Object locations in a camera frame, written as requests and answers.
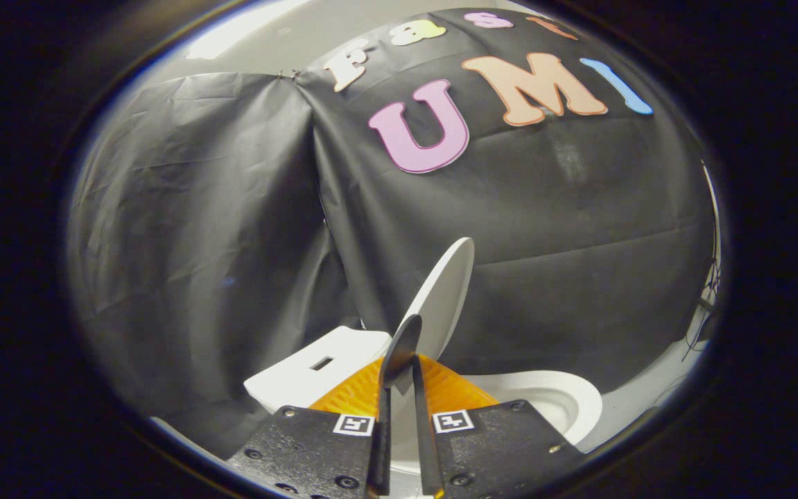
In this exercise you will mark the white ceramic toilet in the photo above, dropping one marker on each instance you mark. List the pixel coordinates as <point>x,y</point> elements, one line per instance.
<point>551,402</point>

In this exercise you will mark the white toilet lid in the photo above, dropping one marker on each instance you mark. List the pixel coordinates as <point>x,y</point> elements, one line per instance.
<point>440,298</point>

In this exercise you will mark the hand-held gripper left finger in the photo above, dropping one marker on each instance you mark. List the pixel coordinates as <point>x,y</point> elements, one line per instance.
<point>379,443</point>

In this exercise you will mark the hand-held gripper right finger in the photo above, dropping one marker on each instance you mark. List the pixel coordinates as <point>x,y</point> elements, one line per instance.
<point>427,443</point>

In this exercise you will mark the black backdrop cloth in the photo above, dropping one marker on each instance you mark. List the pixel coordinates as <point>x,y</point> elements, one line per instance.
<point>565,229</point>

